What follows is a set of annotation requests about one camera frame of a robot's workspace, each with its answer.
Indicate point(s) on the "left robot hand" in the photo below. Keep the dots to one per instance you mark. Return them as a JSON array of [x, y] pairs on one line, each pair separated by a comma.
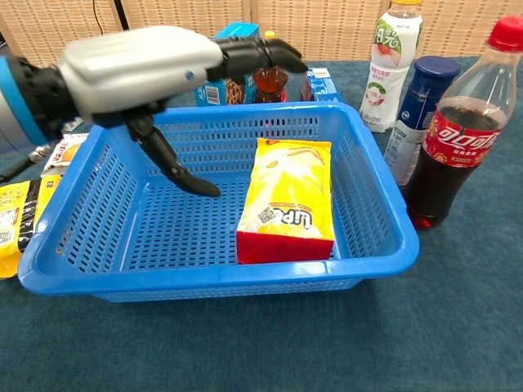
[[135, 69]]

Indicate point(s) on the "white orange snack packet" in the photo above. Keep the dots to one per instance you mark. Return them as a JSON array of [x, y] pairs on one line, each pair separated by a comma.
[[65, 157]]

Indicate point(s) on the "yellow black snack packet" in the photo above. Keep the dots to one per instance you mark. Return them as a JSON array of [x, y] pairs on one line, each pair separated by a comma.
[[16, 212]]

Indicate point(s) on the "yellow red chips bag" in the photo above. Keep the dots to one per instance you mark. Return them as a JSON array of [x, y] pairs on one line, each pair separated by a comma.
[[286, 196]]

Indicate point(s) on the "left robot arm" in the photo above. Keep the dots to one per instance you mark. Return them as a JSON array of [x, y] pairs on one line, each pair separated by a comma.
[[28, 98]]

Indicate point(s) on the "blue plastic perforated basket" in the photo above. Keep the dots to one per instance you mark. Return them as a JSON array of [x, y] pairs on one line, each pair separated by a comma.
[[122, 245]]

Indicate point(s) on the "blue cookie box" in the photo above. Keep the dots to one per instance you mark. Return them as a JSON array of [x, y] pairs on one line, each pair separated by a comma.
[[216, 94]]

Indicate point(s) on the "honey bottle with yellow cap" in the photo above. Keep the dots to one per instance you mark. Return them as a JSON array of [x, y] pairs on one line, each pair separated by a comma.
[[269, 87]]

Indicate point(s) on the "long blue biscuit box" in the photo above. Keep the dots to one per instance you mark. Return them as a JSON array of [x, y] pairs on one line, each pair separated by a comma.
[[324, 87]]

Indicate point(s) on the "woven bamboo folding screen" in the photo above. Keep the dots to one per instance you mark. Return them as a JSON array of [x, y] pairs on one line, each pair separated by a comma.
[[327, 28]]

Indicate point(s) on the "white peach drink bottle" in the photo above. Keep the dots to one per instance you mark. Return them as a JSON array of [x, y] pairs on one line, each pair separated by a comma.
[[388, 81]]

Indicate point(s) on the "white bottle with navy cap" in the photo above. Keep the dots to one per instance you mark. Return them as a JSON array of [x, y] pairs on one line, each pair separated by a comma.
[[412, 122]]

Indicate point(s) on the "teal table cloth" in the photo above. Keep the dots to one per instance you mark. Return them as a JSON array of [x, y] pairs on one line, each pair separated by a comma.
[[261, 347]]

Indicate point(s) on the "Coca-Cola bottle with red cap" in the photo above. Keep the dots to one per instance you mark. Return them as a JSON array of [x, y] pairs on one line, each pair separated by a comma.
[[449, 163]]

